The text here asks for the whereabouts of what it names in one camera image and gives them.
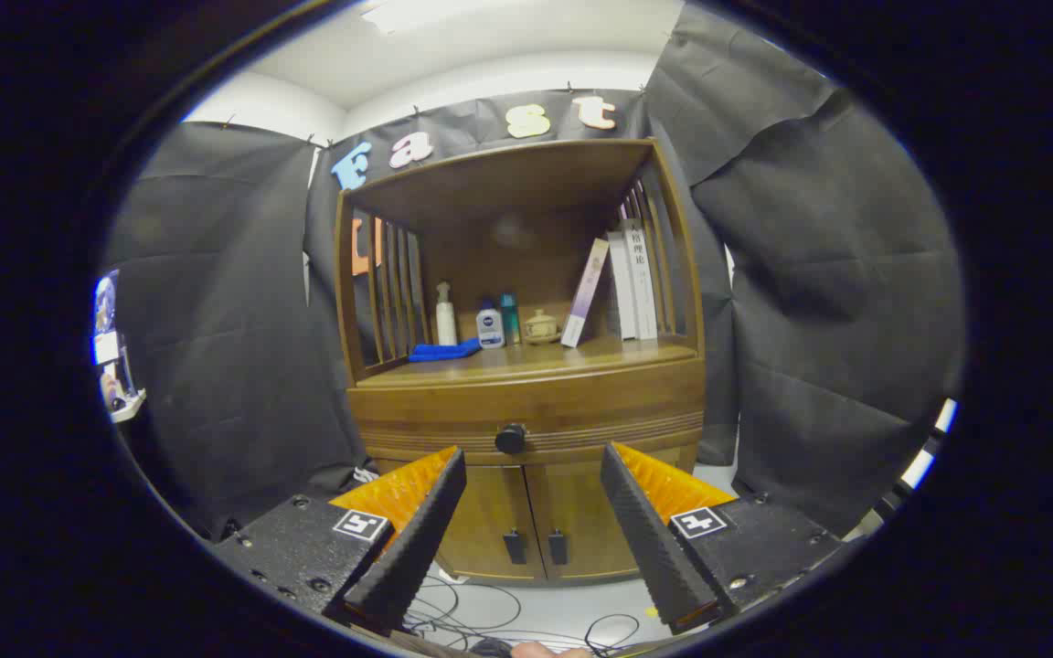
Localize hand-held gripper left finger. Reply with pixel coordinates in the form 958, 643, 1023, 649
211, 445, 469, 638

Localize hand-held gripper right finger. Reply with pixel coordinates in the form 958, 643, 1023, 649
600, 442, 845, 636

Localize wooden drawer with black knob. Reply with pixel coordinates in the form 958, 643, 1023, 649
346, 358, 707, 469

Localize wooden countertop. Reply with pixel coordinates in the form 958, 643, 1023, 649
364, 334, 701, 389

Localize wooden cabinet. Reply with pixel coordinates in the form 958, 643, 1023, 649
335, 137, 708, 586

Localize blue folded cloth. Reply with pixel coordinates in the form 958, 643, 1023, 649
409, 337, 484, 363

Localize white spray bottle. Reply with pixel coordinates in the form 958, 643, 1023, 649
435, 281, 459, 346

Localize white lotion bottle blue cap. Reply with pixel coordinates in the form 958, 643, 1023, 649
476, 300, 505, 350

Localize beige lidded teacup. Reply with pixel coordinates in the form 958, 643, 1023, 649
523, 309, 562, 345

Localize plain white book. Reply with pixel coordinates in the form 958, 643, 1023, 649
607, 228, 639, 341

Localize white book with black print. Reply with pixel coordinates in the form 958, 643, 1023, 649
622, 218, 661, 341

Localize purple and white box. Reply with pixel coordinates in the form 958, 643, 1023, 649
560, 238, 611, 349

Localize black floor cables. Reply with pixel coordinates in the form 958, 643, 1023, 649
403, 571, 646, 657

